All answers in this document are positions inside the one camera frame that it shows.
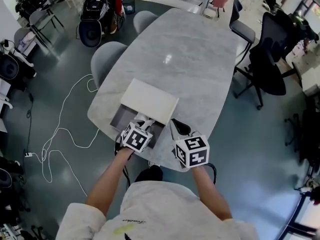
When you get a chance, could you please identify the grey marble table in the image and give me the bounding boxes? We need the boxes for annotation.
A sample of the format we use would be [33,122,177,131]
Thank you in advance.
[86,7,238,173]

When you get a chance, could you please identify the thin black floor cable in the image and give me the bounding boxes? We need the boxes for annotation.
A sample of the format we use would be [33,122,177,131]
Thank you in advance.
[24,92,35,155]

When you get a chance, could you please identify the dark grey side chair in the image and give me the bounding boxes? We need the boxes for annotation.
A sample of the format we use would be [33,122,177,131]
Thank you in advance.
[229,0,257,63]

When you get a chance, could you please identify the long white cable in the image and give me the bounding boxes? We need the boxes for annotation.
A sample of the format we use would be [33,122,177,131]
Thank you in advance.
[41,73,102,165]
[31,148,89,198]

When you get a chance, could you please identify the white cardboard shoe box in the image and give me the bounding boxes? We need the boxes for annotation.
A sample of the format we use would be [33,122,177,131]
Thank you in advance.
[110,77,180,150]

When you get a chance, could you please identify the black wheeled chair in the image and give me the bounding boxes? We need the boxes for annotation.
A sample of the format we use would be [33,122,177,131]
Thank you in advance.
[284,107,320,166]

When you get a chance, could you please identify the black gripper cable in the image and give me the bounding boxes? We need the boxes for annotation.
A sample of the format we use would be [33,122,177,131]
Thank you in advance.
[114,133,137,188]
[206,162,218,186]

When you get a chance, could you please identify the person's black trousers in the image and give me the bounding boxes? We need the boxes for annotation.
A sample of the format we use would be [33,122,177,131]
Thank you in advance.
[134,164,164,184]

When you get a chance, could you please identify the person's left forearm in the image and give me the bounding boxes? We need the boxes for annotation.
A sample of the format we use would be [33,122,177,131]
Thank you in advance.
[85,147,137,220]

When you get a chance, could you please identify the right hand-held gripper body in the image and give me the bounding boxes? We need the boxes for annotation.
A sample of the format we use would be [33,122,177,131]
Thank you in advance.
[173,134,210,169]

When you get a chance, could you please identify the person's right forearm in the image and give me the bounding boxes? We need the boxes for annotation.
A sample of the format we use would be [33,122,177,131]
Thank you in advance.
[191,162,233,221]

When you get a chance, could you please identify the grey chair with black legs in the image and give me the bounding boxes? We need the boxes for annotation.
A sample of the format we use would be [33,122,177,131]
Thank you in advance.
[28,8,65,44]

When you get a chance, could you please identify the person's light grey shirt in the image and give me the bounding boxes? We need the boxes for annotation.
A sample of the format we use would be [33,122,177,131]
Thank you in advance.
[55,180,258,240]

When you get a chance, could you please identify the dark backpack on stand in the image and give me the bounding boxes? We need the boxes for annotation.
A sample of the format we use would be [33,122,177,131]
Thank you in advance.
[0,53,38,92]

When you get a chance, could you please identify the black mesh office chair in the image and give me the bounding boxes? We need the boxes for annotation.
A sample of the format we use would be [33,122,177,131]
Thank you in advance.
[233,11,301,111]

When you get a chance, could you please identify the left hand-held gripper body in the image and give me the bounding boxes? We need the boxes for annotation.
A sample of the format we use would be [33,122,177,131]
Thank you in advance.
[120,120,154,154]

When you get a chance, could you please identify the black mesh waste bin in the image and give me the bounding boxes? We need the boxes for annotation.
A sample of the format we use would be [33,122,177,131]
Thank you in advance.
[121,0,136,16]

